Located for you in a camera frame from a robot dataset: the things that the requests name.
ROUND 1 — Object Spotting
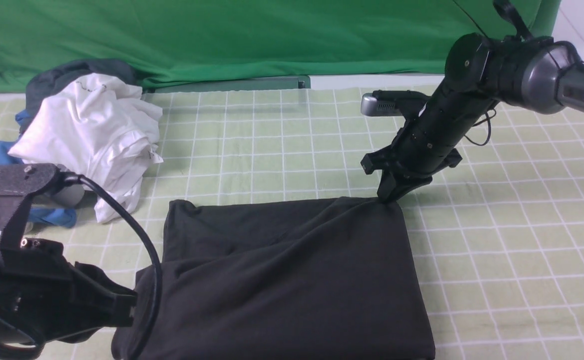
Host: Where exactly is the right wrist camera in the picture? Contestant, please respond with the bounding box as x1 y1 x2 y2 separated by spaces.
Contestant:
360 89 430 119

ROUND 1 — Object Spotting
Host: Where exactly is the green backdrop cloth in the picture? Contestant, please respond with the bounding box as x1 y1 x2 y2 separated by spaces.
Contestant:
0 0 561 95

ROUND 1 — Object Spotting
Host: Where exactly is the black left camera cable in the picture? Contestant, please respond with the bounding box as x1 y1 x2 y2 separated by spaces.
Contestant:
0 172 163 360

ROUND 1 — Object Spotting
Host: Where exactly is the white crumpled shirt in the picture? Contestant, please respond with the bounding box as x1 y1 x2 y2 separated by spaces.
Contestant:
8 73 163 213

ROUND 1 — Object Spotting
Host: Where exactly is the dark green metal bar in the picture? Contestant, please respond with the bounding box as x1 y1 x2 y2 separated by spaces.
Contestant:
145 75 311 94

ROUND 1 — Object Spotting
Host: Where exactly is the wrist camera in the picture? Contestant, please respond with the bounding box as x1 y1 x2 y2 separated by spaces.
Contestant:
0 163 85 249
360 89 430 119

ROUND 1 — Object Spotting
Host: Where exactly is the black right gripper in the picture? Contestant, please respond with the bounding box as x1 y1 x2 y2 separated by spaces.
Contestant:
361 92 495 204

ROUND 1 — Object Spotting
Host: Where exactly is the blue crumpled garment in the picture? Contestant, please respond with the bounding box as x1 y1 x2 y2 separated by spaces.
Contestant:
0 110 78 229

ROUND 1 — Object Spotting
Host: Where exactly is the dark gray long-sleeve shirt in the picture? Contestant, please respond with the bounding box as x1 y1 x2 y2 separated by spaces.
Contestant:
139 197 436 360

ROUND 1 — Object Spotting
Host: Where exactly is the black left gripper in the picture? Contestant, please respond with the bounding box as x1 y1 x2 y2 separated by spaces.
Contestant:
0 241 138 351

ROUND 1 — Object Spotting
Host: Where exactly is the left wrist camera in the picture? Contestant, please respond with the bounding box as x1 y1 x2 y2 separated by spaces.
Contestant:
0 163 85 249

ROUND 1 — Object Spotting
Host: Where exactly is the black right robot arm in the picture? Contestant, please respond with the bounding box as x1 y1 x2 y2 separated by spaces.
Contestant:
361 0 584 203

